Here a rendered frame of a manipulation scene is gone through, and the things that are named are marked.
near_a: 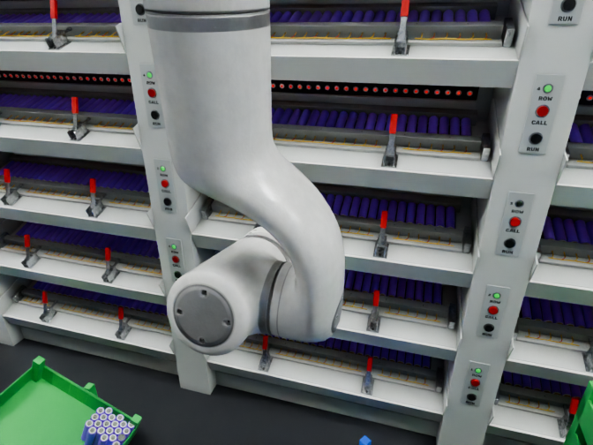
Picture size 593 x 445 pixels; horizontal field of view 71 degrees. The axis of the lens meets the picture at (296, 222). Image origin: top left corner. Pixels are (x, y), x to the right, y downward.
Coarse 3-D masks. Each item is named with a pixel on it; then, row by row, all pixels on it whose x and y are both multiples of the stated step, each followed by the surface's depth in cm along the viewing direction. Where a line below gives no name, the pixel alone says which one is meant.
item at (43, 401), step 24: (24, 384) 103; (48, 384) 106; (72, 384) 103; (0, 408) 97; (24, 408) 99; (48, 408) 101; (72, 408) 104; (96, 408) 105; (0, 432) 94; (24, 432) 95; (48, 432) 97; (72, 432) 100
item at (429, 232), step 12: (216, 204) 98; (336, 216) 91; (348, 216) 91; (348, 228) 91; (360, 228) 90; (372, 228) 89; (396, 228) 87; (408, 228) 87; (420, 228) 86; (432, 228) 86; (444, 228) 86; (408, 240) 86; (444, 240) 86; (456, 240) 85
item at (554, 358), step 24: (528, 312) 90; (552, 312) 91; (576, 312) 90; (528, 336) 88; (552, 336) 88; (576, 336) 86; (528, 360) 85; (552, 360) 84; (576, 360) 84; (576, 384) 85
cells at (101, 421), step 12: (108, 408) 101; (96, 420) 98; (108, 420) 99; (120, 420) 100; (84, 432) 97; (96, 432) 96; (108, 432) 97; (120, 432) 98; (84, 444) 98; (96, 444) 98; (108, 444) 97; (120, 444) 97
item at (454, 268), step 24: (192, 216) 94; (216, 216) 98; (240, 216) 98; (456, 216) 91; (216, 240) 94; (360, 240) 89; (432, 240) 87; (360, 264) 87; (384, 264) 85; (408, 264) 83; (432, 264) 82; (456, 264) 82
